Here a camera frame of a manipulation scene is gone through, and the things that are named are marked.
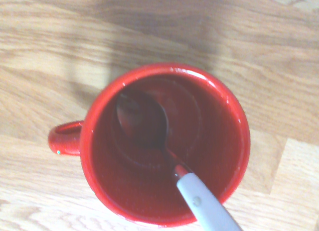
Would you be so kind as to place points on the red ceramic mug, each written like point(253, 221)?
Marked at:
point(211, 146)

